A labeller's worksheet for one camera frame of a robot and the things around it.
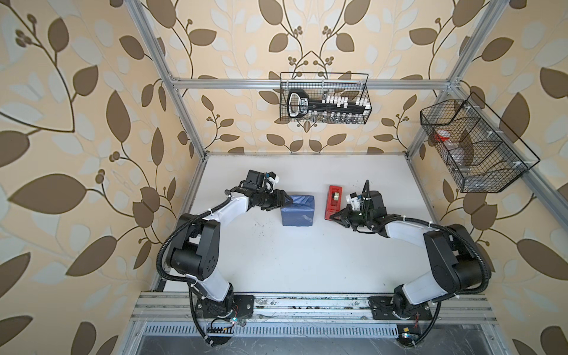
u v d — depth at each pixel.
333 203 0.96
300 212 0.86
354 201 0.87
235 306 0.74
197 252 0.46
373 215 0.73
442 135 0.81
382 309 0.73
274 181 0.85
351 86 0.91
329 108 0.83
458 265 0.45
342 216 0.80
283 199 0.82
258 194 0.78
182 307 0.76
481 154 0.73
